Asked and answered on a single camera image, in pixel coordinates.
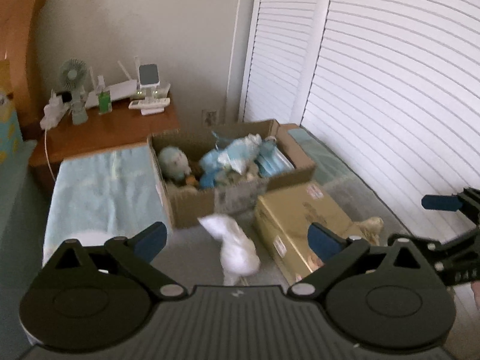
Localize white knotted cloth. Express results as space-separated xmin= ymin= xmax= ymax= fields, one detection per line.
xmin=198 ymin=214 xmax=260 ymax=286

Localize blue haired plush doll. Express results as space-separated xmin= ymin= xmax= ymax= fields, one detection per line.
xmin=157 ymin=146 xmax=191 ymax=183

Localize light blue face mask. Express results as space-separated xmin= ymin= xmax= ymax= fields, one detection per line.
xmin=256 ymin=141 xmax=295 ymax=178

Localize blue white sachet with ribbon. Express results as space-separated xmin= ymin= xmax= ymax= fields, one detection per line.
xmin=199 ymin=132 xmax=277 ymax=175

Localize white lidded clear jar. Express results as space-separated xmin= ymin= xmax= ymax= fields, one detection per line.
xmin=69 ymin=230 xmax=112 ymax=246

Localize gold tissue pack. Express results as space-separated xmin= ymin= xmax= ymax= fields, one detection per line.
xmin=254 ymin=181 xmax=373 ymax=284

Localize checkered blue grey blanket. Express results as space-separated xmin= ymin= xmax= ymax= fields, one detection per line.
xmin=43 ymin=128 xmax=407 ymax=287

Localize open cardboard box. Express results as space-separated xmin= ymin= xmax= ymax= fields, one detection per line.
xmin=147 ymin=119 xmax=316 ymax=229

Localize wooden nightstand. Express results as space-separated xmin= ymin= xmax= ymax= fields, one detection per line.
xmin=28 ymin=100 xmax=180 ymax=195

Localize white louvered closet door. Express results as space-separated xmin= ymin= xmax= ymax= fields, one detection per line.
xmin=238 ymin=0 xmax=479 ymax=241

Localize white remote control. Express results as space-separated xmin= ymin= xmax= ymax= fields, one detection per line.
xmin=128 ymin=97 xmax=171 ymax=116

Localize green sanitizer bottle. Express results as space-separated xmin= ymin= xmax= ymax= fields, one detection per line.
xmin=96 ymin=76 xmax=112 ymax=115

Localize white wifi router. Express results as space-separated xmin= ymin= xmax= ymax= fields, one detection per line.
xmin=85 ymin=56 xmax=171 ymax=109

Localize white power strip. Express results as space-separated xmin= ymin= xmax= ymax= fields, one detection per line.
xmin=40 ymin=90 xmax=72 ymax=131

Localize small white screen device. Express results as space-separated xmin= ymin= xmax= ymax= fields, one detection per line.
xmin=138 ymin=63 xmax=160 ymax=98

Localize green desk fan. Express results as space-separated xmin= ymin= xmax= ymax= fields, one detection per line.
xmin=59 ymin=58 xmax=88 ymax=125

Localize wooden headboard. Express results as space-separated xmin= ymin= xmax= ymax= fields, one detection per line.
xmin=1 ymin=0 xmax=47 ymax=140

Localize white power cable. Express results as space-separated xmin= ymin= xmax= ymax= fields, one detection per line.
xmin=43 ymin=127 xmax=58 ymax=181

